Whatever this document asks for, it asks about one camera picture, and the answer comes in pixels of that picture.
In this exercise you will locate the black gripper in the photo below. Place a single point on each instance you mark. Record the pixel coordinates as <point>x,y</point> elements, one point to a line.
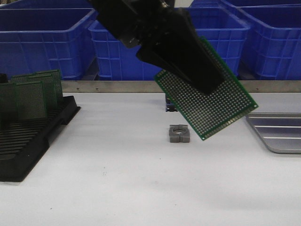
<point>179,51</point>

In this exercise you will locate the green perforated circuit board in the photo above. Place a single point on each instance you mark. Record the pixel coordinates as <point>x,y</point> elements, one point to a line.
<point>208,114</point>

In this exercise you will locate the silver metal tray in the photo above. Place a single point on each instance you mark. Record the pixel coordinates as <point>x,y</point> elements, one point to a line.
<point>280,132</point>

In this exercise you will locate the black slotted board rack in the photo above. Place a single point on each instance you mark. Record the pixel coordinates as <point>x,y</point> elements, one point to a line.
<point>23,143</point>

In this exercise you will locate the blue crate rear right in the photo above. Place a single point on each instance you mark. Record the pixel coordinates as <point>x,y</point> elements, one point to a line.
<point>242,3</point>

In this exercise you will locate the blue plastic crate centre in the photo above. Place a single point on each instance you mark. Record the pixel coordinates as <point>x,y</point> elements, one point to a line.
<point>224,31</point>

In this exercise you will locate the blue plastic crate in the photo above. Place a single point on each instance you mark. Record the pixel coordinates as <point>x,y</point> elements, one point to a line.
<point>34,40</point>
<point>224,31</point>
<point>272,50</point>

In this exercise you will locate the red emergency stop button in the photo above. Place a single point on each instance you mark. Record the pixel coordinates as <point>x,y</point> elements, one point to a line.
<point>170,107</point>

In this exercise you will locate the blue plastic crate right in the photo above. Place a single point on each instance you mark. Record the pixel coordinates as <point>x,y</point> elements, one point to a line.
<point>272,50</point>

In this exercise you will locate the grey metal clamp block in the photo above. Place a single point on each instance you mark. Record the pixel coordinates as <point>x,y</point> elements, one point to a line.
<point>179,133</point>

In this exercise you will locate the blue plastic crate left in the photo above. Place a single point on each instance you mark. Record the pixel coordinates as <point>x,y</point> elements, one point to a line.
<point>34,40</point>

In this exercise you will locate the blue crate rear left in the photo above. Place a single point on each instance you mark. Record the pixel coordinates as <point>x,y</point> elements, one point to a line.
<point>47,4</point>

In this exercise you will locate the black object behind rack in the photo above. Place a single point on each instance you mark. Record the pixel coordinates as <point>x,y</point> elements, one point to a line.
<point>3,78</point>

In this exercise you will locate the metal table edge rail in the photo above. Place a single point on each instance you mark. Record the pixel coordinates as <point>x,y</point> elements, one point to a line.
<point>153,87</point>

